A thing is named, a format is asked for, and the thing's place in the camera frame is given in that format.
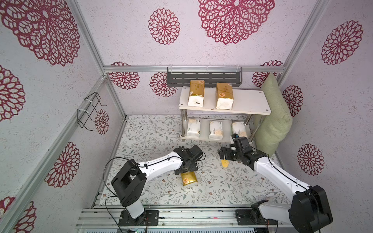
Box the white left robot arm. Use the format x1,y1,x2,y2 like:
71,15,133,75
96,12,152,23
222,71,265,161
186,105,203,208
111,145,206,219

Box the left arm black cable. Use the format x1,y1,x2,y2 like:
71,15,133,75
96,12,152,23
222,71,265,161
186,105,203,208
102,145,207,233

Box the green pillow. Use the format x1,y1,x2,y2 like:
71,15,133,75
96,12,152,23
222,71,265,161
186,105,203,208
254,73,292,156

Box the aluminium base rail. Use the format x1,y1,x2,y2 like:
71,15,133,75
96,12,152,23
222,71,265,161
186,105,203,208
75,206,292,231

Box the small yellow object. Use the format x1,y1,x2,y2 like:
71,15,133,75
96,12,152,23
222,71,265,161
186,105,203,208
221,159,229,168

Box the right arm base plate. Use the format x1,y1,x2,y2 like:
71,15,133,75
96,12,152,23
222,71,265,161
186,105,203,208
235,209,277,226

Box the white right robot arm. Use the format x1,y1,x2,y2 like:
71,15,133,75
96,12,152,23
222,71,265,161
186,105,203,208
219,134,333,233

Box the grey wall-mounted metal rack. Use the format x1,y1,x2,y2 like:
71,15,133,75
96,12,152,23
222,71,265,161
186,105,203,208
166,67,243,87

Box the white tissue pack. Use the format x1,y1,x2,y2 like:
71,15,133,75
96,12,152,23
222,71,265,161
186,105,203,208
209,120,223,141
186,118,201,138
231,121,247,137

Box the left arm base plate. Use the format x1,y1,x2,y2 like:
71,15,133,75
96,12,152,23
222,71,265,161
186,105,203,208
119,210,159,227

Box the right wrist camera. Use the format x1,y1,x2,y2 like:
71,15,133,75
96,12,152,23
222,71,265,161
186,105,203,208
231,134,239,140

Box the black wire wall rack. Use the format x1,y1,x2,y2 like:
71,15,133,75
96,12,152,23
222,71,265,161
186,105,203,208
76,92,107,131

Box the gold tissue pack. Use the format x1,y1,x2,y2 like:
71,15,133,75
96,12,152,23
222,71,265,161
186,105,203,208
181,171,198,186
187,80,205,107
216,83,234,110

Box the white two-tier shelf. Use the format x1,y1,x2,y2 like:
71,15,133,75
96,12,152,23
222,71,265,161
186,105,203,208
179,87,271,142

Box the floral table mat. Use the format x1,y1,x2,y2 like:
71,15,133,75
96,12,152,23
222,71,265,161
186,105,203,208
96,115,288,206

